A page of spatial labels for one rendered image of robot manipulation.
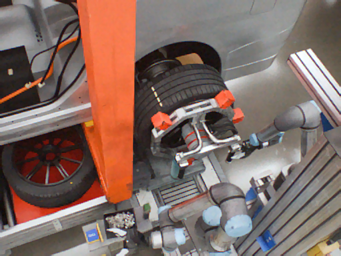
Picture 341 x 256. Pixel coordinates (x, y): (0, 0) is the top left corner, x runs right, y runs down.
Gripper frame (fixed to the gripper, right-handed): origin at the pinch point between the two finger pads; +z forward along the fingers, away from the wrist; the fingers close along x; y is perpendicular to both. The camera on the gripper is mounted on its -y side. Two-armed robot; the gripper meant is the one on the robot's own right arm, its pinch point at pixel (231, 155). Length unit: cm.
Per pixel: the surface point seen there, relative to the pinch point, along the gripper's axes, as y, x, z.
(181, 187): -77, -18, 17
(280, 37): 28, -58, -62
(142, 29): 66, -58, 40
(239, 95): -83, -86, -73
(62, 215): -44, -16, 110
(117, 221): -26, 6, 78
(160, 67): 15, -69, 21
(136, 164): -43, -34, 50
